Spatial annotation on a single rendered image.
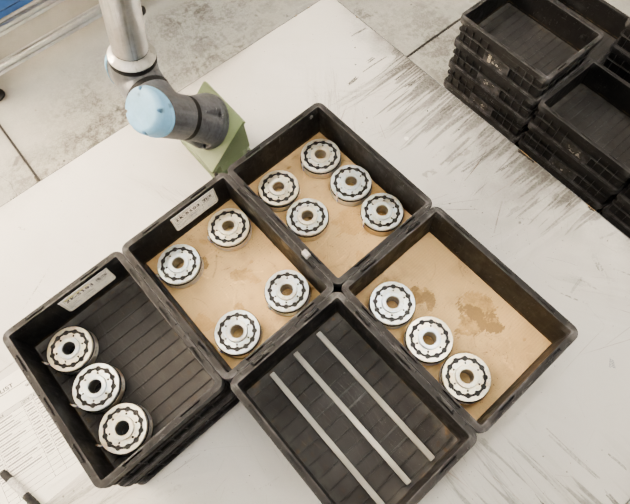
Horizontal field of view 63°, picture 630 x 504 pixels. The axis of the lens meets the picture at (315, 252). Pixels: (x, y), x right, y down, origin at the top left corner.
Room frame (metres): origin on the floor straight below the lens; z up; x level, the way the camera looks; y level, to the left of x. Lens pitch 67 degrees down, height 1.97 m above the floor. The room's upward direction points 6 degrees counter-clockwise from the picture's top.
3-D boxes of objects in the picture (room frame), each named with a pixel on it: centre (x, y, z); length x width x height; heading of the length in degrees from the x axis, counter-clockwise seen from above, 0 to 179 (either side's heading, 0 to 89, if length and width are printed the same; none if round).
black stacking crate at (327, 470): (0.11, -0.03, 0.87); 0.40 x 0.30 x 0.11; 36
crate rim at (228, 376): (0.44, 0.20, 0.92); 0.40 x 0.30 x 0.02; 36
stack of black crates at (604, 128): (1.03, -1.07, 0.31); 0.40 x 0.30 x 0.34; 34
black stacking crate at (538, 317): (0.28, -0.28, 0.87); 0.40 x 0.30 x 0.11; 36
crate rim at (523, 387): (0.28, -0.28, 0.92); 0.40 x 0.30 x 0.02; 36
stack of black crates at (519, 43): (1.36, -0.84, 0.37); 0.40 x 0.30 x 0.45; 34
